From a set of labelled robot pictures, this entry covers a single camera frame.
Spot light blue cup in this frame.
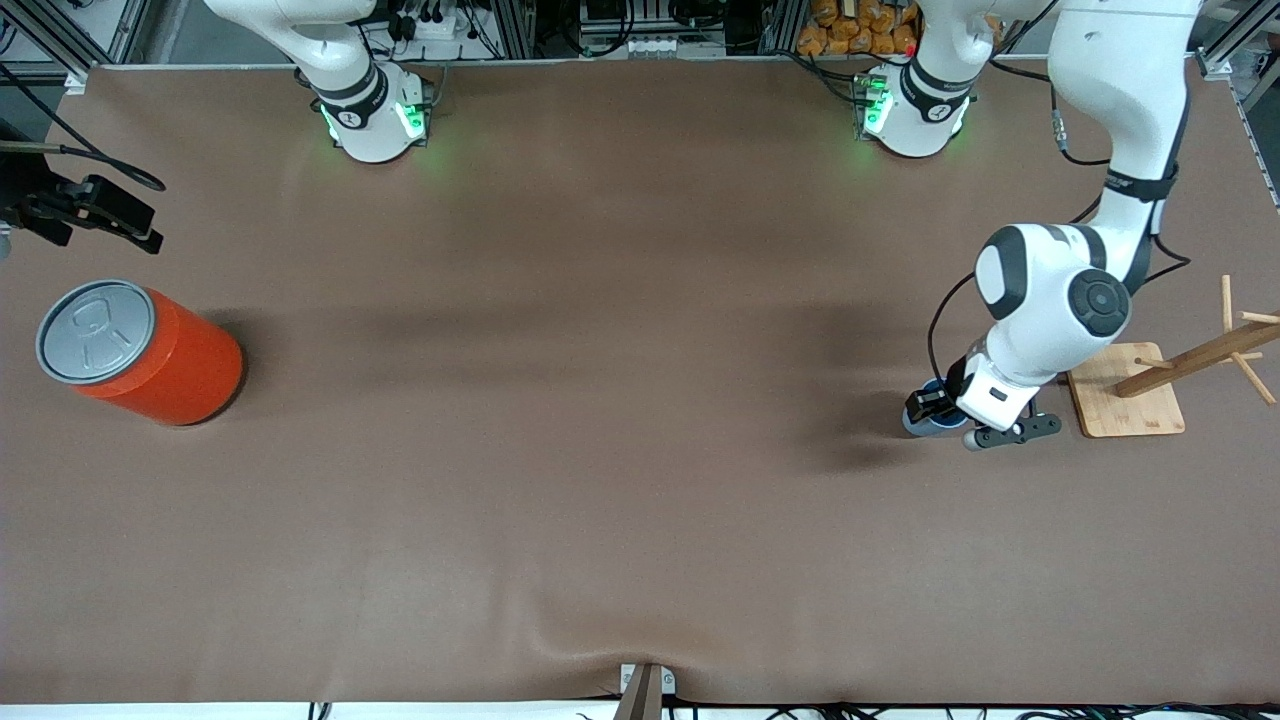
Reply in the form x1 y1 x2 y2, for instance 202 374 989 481
902 378 976 439

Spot wooden mug tree rack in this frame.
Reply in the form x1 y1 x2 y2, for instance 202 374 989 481
1061 275 1280 439

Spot orange can with grey lid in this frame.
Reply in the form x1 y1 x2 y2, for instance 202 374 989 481
36 279 245 427

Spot brown table mat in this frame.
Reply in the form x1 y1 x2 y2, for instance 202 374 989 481
0 55 1280 706

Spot white power strip with plugs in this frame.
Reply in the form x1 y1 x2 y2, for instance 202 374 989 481
395 5 479 46

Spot orange snack bag pile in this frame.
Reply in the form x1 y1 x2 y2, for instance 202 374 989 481
797 0 921 57

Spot white multi-socket bar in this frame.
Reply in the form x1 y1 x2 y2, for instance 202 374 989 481
580 28 728 59

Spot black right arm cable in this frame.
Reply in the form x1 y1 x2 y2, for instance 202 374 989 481
0 62 166 191

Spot aluminium frame profile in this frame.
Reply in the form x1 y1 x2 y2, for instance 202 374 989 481
1195 0 1280 81
0 0 151 93

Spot grey metal clamp bracket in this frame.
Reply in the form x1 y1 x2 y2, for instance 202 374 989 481
614 662 677 720

